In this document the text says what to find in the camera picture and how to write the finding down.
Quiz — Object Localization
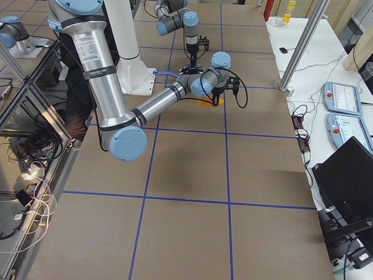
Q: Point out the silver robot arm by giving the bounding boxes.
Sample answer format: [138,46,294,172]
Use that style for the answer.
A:
[48,1,241,162]
[154,1,210,74]

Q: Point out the glass lid purple knob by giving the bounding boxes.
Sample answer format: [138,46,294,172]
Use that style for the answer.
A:
[180,64,204,75]

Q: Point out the black usb hub cables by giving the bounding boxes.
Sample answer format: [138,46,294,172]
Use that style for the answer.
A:
[291,104,312,169]

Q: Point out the dark blue saucepan purple handle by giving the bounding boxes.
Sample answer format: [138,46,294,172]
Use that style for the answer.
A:
[152,70,182,78]

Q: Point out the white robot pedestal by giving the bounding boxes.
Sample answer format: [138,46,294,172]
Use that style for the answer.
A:
[104,0,155,96]

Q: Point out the teach pendant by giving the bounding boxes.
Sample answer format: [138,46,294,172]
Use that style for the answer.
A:
[322,82,363,116]
[327,113,372,153]

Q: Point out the brown table mat blue grid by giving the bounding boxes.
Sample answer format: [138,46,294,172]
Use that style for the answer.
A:
[27,4,333,279]

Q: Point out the white loose cables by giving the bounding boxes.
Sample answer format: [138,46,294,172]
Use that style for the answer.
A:
[0,160,59,254]

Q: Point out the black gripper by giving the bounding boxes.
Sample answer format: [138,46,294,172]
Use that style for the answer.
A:
[212,76,240,107]
[186,35,210,68]

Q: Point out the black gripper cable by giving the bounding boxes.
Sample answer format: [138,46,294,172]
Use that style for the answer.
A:
[203,68,248,109]

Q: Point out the yellow corn cob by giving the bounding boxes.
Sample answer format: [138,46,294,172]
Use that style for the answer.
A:
[197,98,224,107]

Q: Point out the small black device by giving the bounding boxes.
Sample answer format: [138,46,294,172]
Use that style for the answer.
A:
[279,47,288,54]

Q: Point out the person in black hoodie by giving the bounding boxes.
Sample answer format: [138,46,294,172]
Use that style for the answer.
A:
[58,31,120,149]

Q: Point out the black laptop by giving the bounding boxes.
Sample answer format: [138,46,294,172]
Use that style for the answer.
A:
[312,136,372,222]

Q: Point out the aluminium frame post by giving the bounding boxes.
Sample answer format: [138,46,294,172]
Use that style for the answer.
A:
[278,0,330,97]

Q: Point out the yellow bottle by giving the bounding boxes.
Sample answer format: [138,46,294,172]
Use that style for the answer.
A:
[282,0,297,25]

